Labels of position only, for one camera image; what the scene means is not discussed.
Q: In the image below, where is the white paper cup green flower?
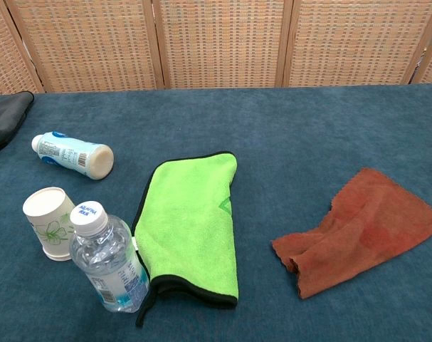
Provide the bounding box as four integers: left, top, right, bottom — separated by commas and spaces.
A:
22, 187, 76, 258
42, 247, 73, 262

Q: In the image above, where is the lime green cloth black edge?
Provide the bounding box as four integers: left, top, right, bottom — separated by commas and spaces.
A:
131, 151, 240, 328

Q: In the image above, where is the blue carpet table cover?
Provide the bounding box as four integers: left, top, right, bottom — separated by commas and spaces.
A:
0, 82, 432, 342

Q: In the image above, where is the woven rattan folding screen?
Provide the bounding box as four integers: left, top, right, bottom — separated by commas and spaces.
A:
0, 0, 432, 95

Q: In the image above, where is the clear water bottle white cap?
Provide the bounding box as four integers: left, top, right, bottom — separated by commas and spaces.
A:
68, 201, 151, 314

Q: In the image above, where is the white milk bottle blue label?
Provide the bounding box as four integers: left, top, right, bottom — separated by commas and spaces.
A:
31, 130, 115, 180

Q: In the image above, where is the rust orange cloth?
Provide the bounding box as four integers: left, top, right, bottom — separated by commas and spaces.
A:
270, 167, 432, 300

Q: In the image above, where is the dark grey microfibre cloth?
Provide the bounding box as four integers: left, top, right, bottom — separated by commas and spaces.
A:
0, 90, 36, 157

